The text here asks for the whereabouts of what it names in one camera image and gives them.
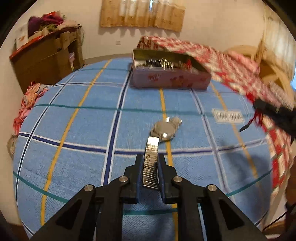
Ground red patchwork bedspread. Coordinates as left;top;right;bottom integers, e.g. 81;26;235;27
137;36;293;193

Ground cream wooden headboard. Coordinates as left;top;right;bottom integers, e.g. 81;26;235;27
223;45;295;101

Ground pink metal tin box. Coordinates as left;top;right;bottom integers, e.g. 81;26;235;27
132;49;212;90

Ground blue plaid tablecloth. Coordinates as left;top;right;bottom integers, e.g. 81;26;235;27
14;58;271;236

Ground white product box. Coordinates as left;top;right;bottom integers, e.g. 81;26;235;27
16;23;29;49

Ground clothes pile on desk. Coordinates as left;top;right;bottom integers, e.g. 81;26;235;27
28;11;82;37

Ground silver wrist watch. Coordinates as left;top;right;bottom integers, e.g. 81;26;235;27
142;116;183;190

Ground striped pillow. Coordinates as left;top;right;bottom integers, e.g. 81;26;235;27
269;82;294;111

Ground red string pendant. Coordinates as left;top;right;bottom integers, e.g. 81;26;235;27
239;109;263;132

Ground red tassel bead bracelet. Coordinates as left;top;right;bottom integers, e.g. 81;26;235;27
178;59;194;71

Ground beige side curtain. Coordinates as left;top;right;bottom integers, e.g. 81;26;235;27
255;6;295;79

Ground beige window curtain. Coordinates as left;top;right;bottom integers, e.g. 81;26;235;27
99;0;185;32

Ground clothes pile on floor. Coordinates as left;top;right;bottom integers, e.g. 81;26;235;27
6;82;52;160

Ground red book on desk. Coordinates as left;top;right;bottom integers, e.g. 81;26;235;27
9;36;43;60

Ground white pearl necklace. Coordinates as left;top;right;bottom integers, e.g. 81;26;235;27
162;59;175;70

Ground pink pillow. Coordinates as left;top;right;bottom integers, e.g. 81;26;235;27
227;50;260;75

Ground wooden desk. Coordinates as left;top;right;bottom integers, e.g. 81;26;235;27
10;28;84;93

